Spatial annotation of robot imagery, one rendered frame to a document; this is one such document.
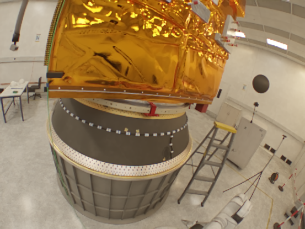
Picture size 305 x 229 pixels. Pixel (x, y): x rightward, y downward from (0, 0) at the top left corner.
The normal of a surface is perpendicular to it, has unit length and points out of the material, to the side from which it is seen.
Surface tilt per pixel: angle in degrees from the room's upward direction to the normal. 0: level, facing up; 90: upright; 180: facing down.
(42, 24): 90
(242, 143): 90
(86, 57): 92
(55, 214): 0
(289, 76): 90
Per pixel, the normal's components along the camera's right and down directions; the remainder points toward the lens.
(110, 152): 0.19, -0.07
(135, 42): 0.61, 0.39
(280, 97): -0.78, 0.04
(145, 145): 0.44, -0.03
